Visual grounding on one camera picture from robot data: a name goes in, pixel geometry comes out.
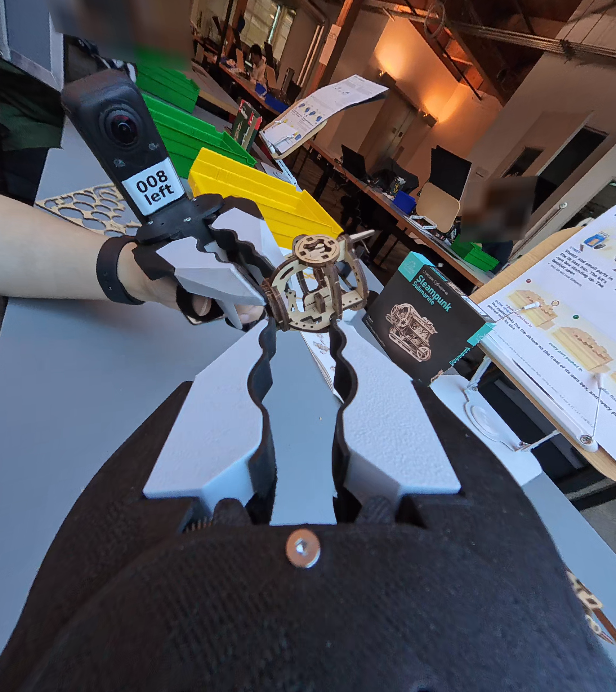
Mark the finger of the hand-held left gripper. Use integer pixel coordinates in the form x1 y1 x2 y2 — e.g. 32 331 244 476
207 207 285 283
156 239 269 309

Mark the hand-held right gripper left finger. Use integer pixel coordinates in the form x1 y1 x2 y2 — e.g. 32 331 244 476
142 319 280 524

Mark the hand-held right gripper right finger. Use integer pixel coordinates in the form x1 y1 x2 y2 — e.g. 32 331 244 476
329 320 462 522

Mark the small wooden model assembly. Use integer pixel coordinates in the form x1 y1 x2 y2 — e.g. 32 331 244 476
261 230 376 332

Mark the person's left forearm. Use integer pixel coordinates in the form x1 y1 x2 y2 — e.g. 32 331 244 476
0 183 125 301

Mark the wooden parts sheet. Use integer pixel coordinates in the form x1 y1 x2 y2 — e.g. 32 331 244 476
34 183 144 237

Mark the black model kit box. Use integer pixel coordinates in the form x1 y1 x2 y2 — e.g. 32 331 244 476
365 251 496 386

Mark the person's left hand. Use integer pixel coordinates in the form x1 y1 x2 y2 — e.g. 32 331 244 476
119 249 265 326

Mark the yellow plastic bin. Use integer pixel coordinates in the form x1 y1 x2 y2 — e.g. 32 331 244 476
188 147 344 255

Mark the green plastic bin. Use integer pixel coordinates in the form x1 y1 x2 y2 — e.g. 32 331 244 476
140 92 257 179
450 240 499 272
135 51 201 111

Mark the black wristband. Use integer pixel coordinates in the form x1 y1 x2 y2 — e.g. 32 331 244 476
96 235 146 306

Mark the red and green box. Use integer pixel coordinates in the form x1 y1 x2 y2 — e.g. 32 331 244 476
232 99 263 149

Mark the open instruction booklet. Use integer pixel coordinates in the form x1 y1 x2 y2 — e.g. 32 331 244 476
303 330 342 402

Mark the background document stand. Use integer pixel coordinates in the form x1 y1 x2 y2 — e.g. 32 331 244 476
259 76 390 161

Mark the black monitor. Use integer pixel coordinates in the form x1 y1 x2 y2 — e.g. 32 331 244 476
429 146 472 202

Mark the white instruction sheet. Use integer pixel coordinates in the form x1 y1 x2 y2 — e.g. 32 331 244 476
478 184 616 471

